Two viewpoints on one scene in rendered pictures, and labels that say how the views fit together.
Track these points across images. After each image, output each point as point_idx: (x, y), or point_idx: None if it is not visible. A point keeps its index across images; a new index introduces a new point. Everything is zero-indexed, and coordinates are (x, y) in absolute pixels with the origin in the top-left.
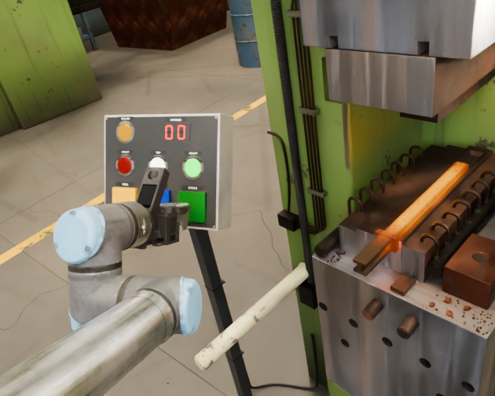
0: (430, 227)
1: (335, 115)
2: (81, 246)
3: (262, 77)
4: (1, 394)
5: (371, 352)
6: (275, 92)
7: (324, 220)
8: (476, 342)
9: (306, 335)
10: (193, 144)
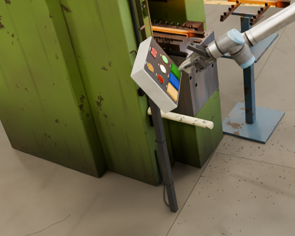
0: (181, 29)
1: (146, 22)
2: (240, 35)
3: (123, 29)
4: (294, 2)
5: (201, 76)
6: (129, 31)
7: None
8: (213, 34)
9: (153, 156)
10: (158, 51)
